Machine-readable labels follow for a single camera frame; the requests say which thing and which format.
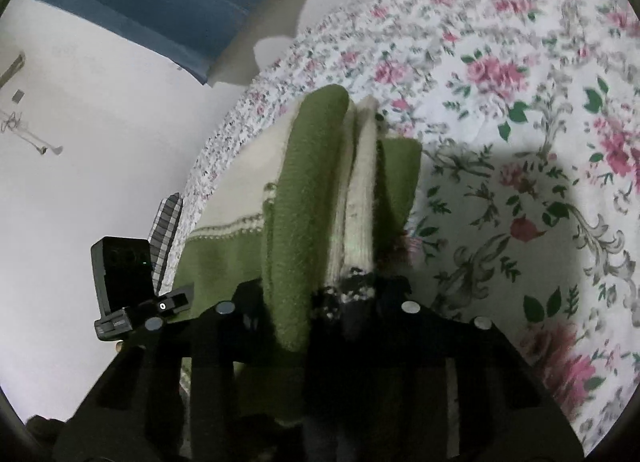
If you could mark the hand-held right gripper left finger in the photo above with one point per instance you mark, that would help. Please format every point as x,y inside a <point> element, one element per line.
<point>247,312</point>

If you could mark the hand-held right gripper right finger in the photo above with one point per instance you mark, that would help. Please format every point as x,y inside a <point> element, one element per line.
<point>400,322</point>

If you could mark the green beige navy knit sweater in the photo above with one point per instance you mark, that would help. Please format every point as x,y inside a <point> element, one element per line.
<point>305,217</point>

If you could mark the plaid cloth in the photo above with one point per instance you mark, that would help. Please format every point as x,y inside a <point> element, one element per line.
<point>165,232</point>

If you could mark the floral bedsheet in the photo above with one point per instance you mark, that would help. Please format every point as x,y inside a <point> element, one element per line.
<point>500,92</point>

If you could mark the metal wall hook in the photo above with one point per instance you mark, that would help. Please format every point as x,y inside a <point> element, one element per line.
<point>35,142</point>

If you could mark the small grey wall switch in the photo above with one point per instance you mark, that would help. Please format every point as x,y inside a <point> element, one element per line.
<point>18,95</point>

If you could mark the wooden wall strip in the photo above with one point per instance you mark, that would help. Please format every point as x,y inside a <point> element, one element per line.
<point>12,67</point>

